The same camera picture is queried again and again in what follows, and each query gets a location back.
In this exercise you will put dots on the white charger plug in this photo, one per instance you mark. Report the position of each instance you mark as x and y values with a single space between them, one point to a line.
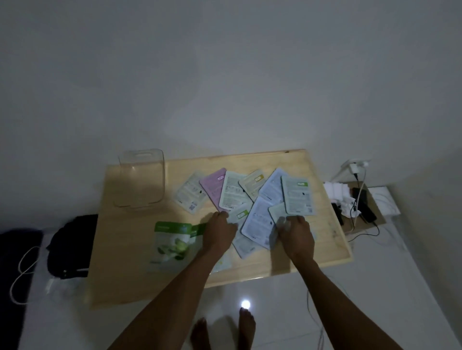
354 168

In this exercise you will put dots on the clear plastic container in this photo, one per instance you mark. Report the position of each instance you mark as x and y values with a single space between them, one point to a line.
140 180

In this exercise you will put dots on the green leaf-print mask sachet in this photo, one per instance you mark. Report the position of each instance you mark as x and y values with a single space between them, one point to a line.
169 247

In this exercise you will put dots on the white folded stack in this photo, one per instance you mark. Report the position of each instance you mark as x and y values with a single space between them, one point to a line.
335 189

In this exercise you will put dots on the person's right foot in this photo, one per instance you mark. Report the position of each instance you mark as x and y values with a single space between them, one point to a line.
247 330

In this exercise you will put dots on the pile of face mask packets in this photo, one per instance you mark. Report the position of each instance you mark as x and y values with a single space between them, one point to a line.
260 220

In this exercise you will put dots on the person's left foot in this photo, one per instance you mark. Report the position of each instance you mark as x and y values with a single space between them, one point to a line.
199 335

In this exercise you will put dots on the crumpled white tissue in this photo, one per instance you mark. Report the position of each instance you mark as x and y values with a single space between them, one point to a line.
347 209

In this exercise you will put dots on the dark cloth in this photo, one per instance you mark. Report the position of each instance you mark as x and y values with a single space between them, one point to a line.
16 266

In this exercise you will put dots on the person's left fingers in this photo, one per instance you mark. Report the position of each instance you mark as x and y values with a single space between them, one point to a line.
222 218

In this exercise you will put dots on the person's right forearm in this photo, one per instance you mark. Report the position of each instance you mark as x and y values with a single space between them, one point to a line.
335 310

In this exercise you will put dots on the person's foot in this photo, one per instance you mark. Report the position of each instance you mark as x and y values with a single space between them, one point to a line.
247 330
199 335

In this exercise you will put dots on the small black device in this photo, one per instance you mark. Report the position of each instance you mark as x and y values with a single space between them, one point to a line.
338 213

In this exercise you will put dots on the black bag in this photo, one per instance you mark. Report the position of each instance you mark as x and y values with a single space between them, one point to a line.
72 245

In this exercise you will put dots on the pale green single mask sachet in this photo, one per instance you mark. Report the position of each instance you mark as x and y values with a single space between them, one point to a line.
277 212

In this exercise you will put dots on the person's right hand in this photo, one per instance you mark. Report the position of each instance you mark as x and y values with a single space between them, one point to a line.
299 239

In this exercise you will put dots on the person's right fingers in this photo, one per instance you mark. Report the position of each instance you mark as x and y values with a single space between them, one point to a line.
294 220

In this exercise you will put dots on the white wall socket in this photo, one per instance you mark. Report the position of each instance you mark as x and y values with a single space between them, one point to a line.
361 161

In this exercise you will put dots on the person's left forearm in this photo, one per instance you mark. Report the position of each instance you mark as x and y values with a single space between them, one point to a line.
173 299

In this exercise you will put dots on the person's left hand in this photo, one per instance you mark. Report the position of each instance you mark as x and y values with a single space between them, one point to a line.
218 234

